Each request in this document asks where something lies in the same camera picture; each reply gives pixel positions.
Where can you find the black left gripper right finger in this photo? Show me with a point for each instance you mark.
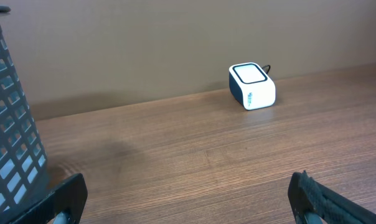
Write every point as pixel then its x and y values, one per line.
pixel 312 202

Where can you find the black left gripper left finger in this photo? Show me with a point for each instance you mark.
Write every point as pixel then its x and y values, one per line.
pixel 67 200

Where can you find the white barcode scanner box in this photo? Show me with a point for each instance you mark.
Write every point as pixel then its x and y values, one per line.
pixel 251 86

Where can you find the grey plastic shopping basket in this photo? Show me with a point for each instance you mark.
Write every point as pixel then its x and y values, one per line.
pixel 23 161

